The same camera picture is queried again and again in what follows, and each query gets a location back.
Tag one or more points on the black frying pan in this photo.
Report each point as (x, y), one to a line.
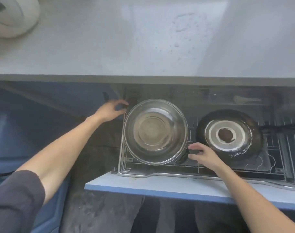
(231, 135)

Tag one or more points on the person's left hand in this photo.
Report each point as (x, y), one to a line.
(108, 112)

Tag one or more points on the person's left thumb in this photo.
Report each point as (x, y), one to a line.
(121, 113)

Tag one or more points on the person's right forearm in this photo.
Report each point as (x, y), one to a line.
(254, 203)

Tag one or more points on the blue and white drawer front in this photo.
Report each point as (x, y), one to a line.
(162, 188)

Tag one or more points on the white round appliance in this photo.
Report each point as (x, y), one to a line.
(14, 15)

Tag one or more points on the white spoon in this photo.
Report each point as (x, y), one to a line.
(244, 99)

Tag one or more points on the person's right thumb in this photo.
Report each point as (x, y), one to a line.
(194, 157)

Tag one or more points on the person's right hand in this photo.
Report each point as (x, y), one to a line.
(208, 157)

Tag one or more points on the dark grey sleeve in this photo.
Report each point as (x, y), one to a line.
(15, 203)

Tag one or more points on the person's left forearm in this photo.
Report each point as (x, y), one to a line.
(65, 150)

